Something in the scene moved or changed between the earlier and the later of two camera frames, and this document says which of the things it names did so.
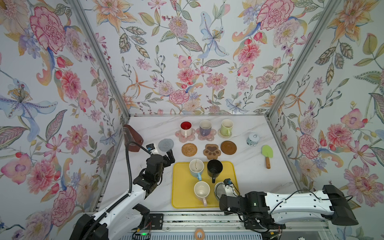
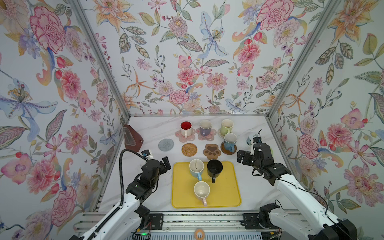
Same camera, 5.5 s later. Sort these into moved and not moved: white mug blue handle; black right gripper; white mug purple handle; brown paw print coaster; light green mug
Moved: black right gripper; white mug blue handle
Not moved: brown paw print coaster; white mug purple handle; light green mug
